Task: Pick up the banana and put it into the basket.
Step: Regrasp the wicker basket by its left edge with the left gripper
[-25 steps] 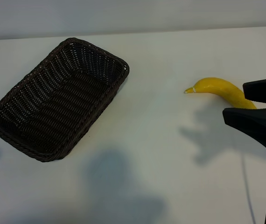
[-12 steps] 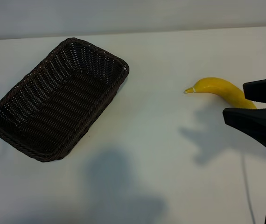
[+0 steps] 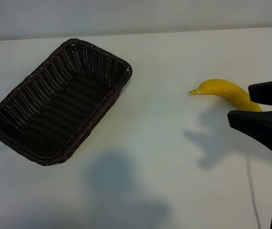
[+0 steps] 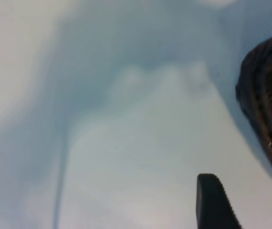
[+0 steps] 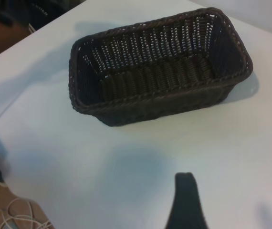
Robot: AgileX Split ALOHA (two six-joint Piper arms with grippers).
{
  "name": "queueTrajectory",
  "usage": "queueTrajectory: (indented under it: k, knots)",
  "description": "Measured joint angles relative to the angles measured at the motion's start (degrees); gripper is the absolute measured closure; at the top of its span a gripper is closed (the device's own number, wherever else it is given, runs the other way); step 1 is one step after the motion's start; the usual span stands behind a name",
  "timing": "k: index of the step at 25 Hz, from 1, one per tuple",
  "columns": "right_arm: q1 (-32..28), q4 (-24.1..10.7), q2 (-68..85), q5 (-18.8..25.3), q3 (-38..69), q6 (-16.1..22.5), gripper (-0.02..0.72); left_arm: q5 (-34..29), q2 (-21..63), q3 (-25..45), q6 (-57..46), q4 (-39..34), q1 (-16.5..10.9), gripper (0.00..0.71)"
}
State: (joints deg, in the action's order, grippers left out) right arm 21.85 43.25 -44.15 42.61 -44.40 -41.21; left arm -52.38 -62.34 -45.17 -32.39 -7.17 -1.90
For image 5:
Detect dark brown wicker basket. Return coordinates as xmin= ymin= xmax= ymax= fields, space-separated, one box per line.
xmin=68 ymin=7 xmax=254 ymax=127

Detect white cable loops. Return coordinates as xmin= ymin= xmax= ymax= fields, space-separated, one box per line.
xmin=0 ymin=197 xmax=54 ymax=229

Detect black background equipment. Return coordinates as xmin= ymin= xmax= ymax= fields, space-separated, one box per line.
xmin=0 ymin=0 xmax=64 ymax=31

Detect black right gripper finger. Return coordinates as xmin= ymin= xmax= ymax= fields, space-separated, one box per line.
xmin=164 ymin=172 xmax=209 ymax=229

